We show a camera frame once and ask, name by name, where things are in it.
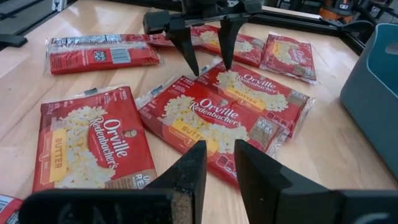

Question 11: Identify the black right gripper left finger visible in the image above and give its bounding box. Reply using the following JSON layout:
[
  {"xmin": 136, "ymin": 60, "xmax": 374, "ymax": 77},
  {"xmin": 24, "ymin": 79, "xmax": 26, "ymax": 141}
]
[{"xmin": 18, "ymin": 139, "xmax": 208, "ymax": 224}]

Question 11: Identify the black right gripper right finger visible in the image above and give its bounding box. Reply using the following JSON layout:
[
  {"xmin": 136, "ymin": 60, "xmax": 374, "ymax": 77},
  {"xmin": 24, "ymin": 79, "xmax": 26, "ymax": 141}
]
[{"xmin": 234, "ymin": 139, "xmax": 398, "ymax": 224}]

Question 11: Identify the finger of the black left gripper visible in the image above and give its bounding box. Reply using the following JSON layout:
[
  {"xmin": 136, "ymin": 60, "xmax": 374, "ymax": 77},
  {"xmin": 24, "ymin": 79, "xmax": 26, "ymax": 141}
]
[
  {"xmin": 217, "ymin": 19, "xmax": 246, "ymax": 70},
  {"xmin": 169, "ymin": 27, "xmax": 200, "ymax": 77}
]

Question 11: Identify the red butter popcorn bag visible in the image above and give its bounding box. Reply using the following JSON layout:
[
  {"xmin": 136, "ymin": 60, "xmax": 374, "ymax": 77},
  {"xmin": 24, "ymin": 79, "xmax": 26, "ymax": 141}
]
[
  {"xmin": 0, "ymin": 194, "xmax": 24, "ymax": 224},
  {"xmin": 32, "ymin": 86, "xmax": 158, "ymax": 194},
  {"xmin": 195, "ymin": 60, "xmax": 315, "ymax": 139},
  {"xmin": 146, "ymin": 32, "xmax": 175, "ymax": 48},
  {"xmin": 45, "ymin": 33, "xmax": 162, "ymax": 75},
  {"xmin": 190, "ymin": 24, "xmax": 266, "ymax": 68},
  {"xmin": 136, "ymin": 75, "xmax": 290, "ymax": 187},
  {"xmin": 259, "ymin": 32, "xmax": 318, "ymax": 85}
]

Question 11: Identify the teal plastic basket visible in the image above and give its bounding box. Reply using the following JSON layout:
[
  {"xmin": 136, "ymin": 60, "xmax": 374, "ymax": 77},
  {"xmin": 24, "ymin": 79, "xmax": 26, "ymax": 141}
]
[{"xmin": 340, "ymin": 23, "xmax": 398, "ymax": 178}]

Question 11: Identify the orange black shop vacuum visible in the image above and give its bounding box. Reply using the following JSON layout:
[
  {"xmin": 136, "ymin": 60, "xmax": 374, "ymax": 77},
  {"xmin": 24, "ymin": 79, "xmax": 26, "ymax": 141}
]
[{"xmin": 318, "ymin": 0, "xmax": 355, "ymax": 23}]

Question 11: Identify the black vacuum hose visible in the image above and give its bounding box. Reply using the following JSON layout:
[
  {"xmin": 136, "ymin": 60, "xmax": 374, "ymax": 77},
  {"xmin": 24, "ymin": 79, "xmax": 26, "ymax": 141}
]
[{"xmin": 341, "ymin": 20, "xmax": 376, "ymax": 34}]

